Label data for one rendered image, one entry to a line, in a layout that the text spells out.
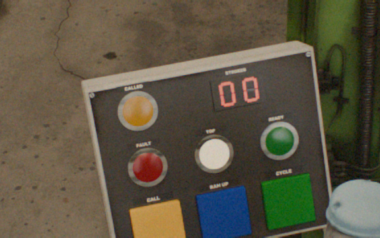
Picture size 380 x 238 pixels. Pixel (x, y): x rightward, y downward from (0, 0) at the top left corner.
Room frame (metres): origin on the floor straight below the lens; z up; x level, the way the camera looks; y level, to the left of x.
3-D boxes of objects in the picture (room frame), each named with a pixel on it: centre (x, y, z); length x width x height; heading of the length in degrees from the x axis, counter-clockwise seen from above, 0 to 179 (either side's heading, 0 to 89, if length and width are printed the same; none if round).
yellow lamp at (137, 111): (0.93, 0.07, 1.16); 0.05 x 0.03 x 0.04; 75
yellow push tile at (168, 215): (0.84, 0.06, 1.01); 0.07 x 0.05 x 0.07; 100
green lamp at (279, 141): (0.92, -0.13, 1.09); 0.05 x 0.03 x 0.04; 75
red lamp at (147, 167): (0.89, 0.06, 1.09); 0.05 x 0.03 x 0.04; 75
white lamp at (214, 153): (0.90, -0.03, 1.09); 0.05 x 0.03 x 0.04; 75
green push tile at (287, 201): (0.88, -0.14, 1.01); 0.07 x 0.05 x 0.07; 100
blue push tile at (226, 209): (0.86, -0.04, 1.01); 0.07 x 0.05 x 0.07; 100
